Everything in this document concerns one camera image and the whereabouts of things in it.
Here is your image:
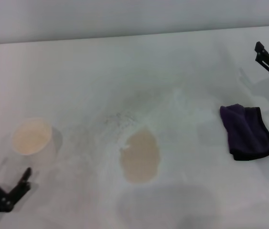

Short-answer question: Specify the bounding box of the white paper cup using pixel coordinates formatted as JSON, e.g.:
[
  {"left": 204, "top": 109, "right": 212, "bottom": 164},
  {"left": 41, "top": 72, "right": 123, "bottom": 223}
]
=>
[{"left": 11, "top": 117, "right": 63, "bottom": 167}]

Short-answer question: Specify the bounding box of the brown water stain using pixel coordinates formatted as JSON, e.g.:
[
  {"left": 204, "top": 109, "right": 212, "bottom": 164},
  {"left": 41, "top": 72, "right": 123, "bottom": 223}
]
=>
[{"left": 119, "top": 128, "right": 161, "bottom": 184}]

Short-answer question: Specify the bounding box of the purple rag with black trim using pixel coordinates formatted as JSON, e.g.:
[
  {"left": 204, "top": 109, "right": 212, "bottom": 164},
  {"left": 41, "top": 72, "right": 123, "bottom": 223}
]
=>
[{"left": 219, "top": 104, "right": 269, "bottom": 161}]

